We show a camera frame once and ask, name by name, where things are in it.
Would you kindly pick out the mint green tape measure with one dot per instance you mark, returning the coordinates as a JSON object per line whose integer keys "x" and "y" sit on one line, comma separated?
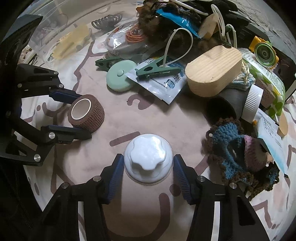
{"x": 116, "y": 78}

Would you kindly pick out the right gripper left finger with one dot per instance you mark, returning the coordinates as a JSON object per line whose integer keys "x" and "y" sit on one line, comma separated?
{"x": 59, "y": 220}

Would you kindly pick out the wooden oval block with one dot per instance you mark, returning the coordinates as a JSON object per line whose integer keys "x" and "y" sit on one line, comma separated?
{"x": 211, "y": 72}

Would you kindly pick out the black hair claw clip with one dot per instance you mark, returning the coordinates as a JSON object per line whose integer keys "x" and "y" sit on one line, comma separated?
{"x": 106, "y": 22}

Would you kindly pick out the orange rubber bands bag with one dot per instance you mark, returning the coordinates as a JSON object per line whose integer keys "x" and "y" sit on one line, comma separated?
{"x": 127, "y": 40}

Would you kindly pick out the green clothespin with loop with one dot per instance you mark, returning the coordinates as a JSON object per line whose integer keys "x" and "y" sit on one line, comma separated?
{"x": 159, "y": 67}

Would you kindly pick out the white sachet packet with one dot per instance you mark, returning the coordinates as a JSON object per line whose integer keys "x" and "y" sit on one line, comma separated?
{"x": 165, "y": 87}

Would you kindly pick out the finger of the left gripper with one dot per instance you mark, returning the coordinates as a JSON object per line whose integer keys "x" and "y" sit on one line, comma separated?
{"x": 64, "y": 95}
{"x": 64, "y": 135}

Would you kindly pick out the brown bandage roll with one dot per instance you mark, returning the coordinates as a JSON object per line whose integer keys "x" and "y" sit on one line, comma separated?
{"x": 86, "y": 113}

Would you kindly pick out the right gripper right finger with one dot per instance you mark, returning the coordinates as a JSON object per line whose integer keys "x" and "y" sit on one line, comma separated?
{"x": 237, "y": 218}

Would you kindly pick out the crocheted blue purple piece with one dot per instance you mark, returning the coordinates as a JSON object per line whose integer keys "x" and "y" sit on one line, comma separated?
{"x": 241, "y": 157}

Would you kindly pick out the green patterned tissue pack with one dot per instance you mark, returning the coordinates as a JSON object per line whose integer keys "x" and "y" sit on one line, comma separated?
{"x": 273, "y": 97}

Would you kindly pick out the clear plastic storage bin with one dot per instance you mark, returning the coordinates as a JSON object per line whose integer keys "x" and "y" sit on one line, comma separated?
{"x": 59, "y": 18}

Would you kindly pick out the white plastic jar lid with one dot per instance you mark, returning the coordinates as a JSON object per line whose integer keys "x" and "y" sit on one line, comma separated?
{"x": 148, "y": 159}

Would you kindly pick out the brown fur piece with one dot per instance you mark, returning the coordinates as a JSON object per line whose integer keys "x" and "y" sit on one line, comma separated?
{"x": 158, "y": 29}

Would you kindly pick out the blue foil packet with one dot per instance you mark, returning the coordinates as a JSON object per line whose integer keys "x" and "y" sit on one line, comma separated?
{"x": 181, "y": 21}

